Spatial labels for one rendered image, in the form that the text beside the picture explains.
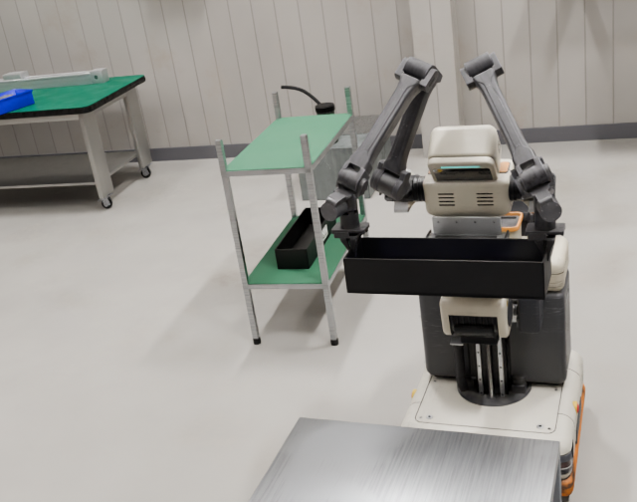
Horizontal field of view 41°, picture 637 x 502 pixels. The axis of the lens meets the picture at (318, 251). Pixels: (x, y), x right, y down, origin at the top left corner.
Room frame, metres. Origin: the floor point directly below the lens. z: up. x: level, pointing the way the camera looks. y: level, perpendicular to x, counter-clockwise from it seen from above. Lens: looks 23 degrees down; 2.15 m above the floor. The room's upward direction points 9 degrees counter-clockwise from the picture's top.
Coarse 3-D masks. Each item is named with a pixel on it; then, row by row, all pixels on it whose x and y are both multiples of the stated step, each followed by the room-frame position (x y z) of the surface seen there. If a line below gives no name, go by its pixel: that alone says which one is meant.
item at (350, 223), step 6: (354, 210) 2.34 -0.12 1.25; (342, 216) 2.34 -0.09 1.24; (348, 216) 2.33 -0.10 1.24; (354, 216) 2.33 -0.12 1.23; (342, 222) 2.34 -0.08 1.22; (348, 222) 2.33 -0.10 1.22; (354, 222) 2.33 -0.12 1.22; (360, 222) 2.37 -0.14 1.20; (366, 222) 2.37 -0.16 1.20; (336, 228) 2.35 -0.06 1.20; (342, 228) 2.34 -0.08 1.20; (348, 228) 2.33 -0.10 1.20; (354, 228) 2.33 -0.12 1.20; (360, 228) 2.32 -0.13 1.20; (366, 228) 2.35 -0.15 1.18
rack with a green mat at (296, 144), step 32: (288, 128) 4.47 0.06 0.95; (320, 128) 4.37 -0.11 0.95; (352, 128) 4.58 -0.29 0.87; (224, 160) 3.89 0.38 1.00; (256, 160) 3.98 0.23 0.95; (288, 160) 3.90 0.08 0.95; (288, 192) 4.72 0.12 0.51; (288, 224) 4.62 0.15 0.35; (320, 256) 3.76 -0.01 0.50; (256, 288) 3.87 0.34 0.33; (288, 288) 3.82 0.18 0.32; (320, 288) 3.77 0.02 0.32; (256, 320) 3.91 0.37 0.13
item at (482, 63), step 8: (480, 56) 2.42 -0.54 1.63; (488, 56) 2.40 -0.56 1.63; (464, 64) 2.42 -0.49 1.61; (472, 64) 2.41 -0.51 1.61; (480, 64) 2.40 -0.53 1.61; (488, 64) 2.39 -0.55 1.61; (472, 72) 2.40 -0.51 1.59; (480, 72) 2.40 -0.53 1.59; (520, 184) 2.36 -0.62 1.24; (552, 184) 2.35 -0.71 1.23
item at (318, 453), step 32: (288, 448) 1.86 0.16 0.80; (320, 448) 1.84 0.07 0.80; (352, 448) 1.82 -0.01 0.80; (384, 448) 1.80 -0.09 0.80; (416, 448) 1.78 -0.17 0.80; (448, 448) 1.76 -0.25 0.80; (480, 448) 1.74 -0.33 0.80; (512, 448) 1.72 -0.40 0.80; (544, 448) 1.70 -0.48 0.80; (288, 480) 1.73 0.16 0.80; (320, 480) 1.71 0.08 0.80; (352, 480) 1.69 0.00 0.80; (384, 480) 1.67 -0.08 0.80; (416, 480) 1.66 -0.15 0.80; (448, 480) 1.64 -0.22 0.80; (480, 480) 1.62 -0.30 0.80; (512, 480) 1.60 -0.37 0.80; (544, 480) 1.59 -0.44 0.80
